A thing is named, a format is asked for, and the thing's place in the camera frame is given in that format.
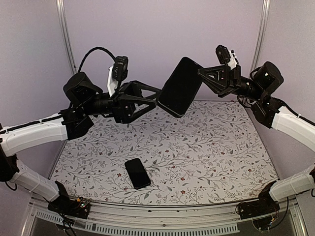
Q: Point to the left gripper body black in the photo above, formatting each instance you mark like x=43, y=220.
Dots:
x=116, y=109

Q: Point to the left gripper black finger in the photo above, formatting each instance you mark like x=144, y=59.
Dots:
x=137, y=95
x=141, y=110

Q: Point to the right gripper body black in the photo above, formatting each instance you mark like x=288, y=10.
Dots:
x=236, y=80

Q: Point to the large black phone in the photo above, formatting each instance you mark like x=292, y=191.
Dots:
x=180, y=89

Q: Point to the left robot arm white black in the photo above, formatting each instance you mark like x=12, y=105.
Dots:
x=86, y=100

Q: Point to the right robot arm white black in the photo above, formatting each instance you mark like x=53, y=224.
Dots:
x=270, y=112

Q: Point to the small black phone on table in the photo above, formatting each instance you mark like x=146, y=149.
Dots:
x=137, y=174

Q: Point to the floral patterned table mat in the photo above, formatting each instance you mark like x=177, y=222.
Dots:
x=213, y=154

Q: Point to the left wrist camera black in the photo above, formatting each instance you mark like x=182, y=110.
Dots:
x=120, y=68

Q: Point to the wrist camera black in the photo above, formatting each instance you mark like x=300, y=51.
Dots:
x=120, y=68
x=223, y=54

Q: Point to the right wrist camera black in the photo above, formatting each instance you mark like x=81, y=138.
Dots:
x=223, y=54

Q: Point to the left camera cable black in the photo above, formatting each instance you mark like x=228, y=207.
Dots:
x=93, y=50

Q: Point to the right aluminium frame post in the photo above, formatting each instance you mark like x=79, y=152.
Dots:
x=261, y=33

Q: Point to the aluminium frame post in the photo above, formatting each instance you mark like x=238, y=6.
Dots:
x=65, y=34
x=261, y=33

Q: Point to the left aluminium frame post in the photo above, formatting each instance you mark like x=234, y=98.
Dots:
x=65, y=34

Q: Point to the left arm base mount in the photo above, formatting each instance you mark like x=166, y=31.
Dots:
x=77, y=207

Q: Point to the front aluminium rail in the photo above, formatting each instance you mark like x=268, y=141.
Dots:
x=109, y=219

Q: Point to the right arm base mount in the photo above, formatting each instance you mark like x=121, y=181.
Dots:
x=263, y=205

